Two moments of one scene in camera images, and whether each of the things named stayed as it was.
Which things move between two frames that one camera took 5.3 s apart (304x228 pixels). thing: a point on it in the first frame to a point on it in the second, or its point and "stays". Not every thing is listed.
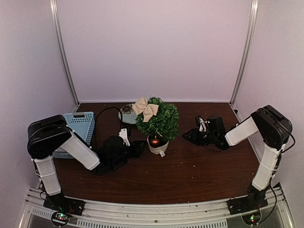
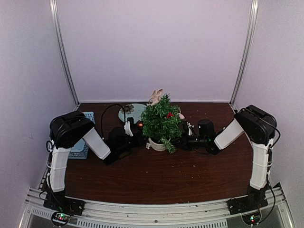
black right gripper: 194,136 to 183,144
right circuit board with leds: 252,219 stays
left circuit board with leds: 60,218 stays
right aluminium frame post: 252,23 stays
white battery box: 162,154 to 147,146
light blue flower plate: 128,114 stays
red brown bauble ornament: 155,141 to 139,124
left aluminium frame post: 56,26 stays
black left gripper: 137,152 to 140,140
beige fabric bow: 148,110 to 155,97
